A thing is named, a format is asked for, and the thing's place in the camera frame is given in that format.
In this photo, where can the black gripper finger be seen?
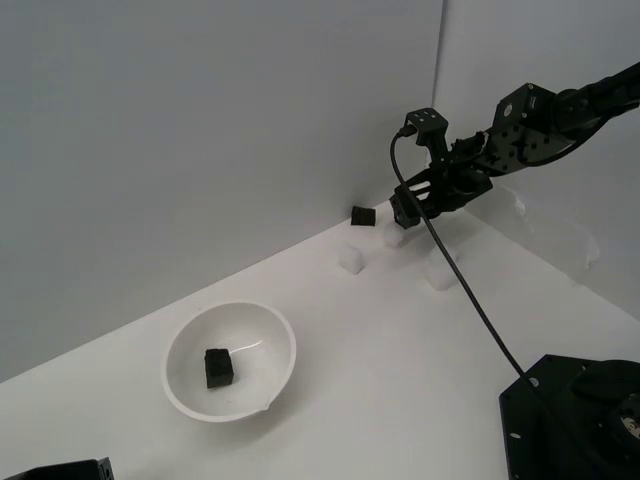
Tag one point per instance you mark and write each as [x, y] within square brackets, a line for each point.
[412, 212]
[397, 202]

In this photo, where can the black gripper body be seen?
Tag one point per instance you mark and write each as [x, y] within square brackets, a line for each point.
[450, 190]

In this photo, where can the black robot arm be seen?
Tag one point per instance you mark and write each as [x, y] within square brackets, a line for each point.
[545, 130]

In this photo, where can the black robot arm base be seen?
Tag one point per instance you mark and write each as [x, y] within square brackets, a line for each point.
[570, 425]

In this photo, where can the white bowl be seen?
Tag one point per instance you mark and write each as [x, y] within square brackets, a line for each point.
[260, 370]

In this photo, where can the black block with screw hole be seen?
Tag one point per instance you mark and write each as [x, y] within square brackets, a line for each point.
[60, 472]

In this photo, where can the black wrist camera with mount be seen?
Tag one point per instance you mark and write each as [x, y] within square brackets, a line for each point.
[426, 122]

